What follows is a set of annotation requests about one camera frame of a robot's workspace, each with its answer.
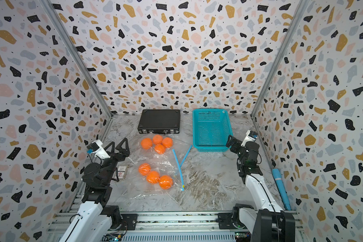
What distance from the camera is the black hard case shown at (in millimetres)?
1082

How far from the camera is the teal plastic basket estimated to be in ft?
3.46

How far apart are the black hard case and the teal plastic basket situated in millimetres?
144

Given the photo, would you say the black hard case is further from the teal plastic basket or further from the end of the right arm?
the end of the right arm

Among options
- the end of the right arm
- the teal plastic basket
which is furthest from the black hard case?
the end of the right arm

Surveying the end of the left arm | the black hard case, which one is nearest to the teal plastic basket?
the black hard case
